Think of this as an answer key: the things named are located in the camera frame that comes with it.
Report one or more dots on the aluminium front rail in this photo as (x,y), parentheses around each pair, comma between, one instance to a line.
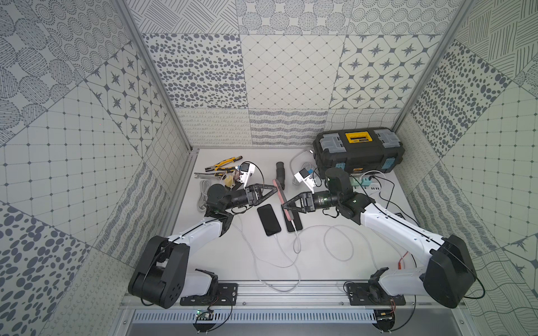
(308,294)

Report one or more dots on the green case phone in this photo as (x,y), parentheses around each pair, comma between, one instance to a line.
(296,226)

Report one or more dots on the black toolbox yellow handle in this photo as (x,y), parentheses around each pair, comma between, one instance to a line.
(358,151)

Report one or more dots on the yellow black pliers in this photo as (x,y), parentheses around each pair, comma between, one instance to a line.
(222,166)

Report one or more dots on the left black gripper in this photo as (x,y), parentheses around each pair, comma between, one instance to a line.
(252,195)

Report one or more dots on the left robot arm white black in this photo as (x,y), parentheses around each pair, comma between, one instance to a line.
(163,276)

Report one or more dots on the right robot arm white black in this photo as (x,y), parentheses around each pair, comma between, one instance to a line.
(445,271)

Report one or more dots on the blue case phone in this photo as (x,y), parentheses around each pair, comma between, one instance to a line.
(269,220)

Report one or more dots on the black ribbed cylinder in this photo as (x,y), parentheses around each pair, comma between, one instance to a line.
(280,174)

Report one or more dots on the white power strip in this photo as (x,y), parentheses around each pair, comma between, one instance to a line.
(374,188)

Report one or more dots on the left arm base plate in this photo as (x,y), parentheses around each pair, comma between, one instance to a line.
(221,294)

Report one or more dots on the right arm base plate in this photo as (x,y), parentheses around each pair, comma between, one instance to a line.
(364,294)

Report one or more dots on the silver wrench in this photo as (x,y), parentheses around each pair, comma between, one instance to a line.
(209,175)

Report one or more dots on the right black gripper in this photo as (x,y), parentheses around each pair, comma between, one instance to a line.
(307,201)

